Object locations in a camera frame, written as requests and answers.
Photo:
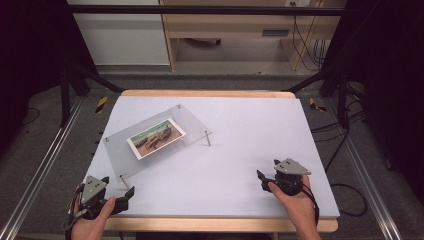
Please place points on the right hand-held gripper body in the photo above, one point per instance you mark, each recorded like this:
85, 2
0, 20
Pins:
291, 166

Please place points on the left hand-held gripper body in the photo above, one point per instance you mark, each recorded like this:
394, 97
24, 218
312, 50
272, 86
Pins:
93, 188

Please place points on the clear acrylic photo frame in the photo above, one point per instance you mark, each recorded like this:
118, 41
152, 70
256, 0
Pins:
188, 116

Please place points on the person's left hand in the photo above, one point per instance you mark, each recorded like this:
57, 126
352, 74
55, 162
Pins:
88, 230

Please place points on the person's right hand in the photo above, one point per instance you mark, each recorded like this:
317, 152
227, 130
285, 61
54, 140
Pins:
301, 210

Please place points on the landscape photo card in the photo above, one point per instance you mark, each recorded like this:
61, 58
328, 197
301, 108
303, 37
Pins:
155, 138

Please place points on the yellow black tape strip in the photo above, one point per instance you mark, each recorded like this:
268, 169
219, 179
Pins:
313, 104
101, 104

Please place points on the wooden table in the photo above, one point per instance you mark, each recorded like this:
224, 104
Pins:
206, 225

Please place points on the black metal stand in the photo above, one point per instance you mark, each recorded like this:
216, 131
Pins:
65, 96
342, 100

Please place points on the black curtain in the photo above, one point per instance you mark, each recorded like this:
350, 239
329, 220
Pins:
30, 50
390, 66

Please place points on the white cabinet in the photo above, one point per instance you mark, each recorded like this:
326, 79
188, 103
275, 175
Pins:
123, 36

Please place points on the light wooden desk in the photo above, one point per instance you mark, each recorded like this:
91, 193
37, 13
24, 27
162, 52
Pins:
220, 25

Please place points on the black horizontal metal bar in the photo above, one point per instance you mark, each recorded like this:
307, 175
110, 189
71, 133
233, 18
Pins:
200, 10

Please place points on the aluminium floor rail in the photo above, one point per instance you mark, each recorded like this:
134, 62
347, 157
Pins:
366, 173
40, 170

